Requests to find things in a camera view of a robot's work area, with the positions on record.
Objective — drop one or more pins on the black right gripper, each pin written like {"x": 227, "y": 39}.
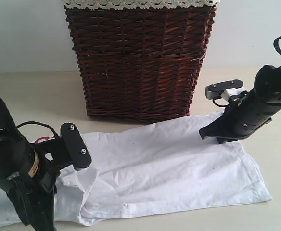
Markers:
{"x": 239, "y": 122}

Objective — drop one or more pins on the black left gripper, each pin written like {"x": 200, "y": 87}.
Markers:
{"x": 35, "y": 168}

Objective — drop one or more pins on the white t-shirt red lettering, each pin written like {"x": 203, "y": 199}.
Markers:
{"x": 157, "y": 169}

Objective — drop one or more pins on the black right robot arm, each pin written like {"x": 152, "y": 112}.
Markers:
{"x": 267, "y": 86}

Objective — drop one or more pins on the dark red wicker basket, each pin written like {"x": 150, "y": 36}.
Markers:
{"x": 140, "y": 64}

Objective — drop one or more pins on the white lace fabric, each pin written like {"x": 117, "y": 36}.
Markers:
{"x": 133, "y": 4}

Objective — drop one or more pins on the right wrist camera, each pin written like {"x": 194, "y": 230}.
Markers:
{"x": 224, "y": 90}

